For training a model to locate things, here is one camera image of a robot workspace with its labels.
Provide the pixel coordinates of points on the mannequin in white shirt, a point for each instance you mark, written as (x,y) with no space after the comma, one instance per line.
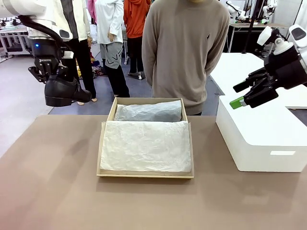
(110,28)

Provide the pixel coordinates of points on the black vertical pole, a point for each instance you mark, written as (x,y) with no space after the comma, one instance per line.
(249,28)

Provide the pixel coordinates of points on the person in beige sweater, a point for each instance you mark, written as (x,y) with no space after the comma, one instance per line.
(184,52)

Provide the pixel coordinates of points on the white round camera mount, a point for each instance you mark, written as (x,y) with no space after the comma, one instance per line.
(283,46)

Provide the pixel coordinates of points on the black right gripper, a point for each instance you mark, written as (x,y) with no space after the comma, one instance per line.
(289,68)

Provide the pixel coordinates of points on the white side table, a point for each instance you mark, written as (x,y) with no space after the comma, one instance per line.
(237,69)

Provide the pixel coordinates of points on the white label sticker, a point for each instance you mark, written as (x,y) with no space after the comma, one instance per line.
(283,153)

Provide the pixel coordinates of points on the large white plastic box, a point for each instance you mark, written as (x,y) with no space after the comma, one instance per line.
(259,129)

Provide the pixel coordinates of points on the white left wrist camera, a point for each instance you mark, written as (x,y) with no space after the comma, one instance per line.
(68,54)

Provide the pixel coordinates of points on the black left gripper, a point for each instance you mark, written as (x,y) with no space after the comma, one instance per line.
(46,57)

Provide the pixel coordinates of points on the background metal work table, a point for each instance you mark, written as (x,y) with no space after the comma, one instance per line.
(12,36)

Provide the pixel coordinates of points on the mannequin in cream jacket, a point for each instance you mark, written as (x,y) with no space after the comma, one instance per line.
(82,24)

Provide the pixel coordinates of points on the person in orange hoodie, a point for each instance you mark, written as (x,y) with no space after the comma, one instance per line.
(135,19)

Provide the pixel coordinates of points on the white tissue paper sheet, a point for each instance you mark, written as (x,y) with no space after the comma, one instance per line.
(146,148)

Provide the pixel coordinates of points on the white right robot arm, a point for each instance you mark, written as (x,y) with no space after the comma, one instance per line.
(301,42)

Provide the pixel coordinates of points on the background table with robots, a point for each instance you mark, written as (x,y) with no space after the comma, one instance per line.
(247,26)

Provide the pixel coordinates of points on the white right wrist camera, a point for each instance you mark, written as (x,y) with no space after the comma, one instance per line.
(264,35)

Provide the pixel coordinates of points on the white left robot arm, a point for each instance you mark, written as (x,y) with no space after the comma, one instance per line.
(26,9)

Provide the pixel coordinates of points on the colourful clothes pile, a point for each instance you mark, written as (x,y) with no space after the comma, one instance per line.
(97,69)

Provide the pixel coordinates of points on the black leather buckle shoe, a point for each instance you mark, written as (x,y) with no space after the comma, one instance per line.
(62,93)

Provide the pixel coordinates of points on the cardboard shoe box base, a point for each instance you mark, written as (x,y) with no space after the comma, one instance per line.
(111,110)

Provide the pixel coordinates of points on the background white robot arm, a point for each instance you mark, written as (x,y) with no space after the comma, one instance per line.
(269,10)
(236,12)

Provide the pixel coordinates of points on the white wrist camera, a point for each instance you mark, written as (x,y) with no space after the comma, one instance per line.
(264,35)
(68,54)

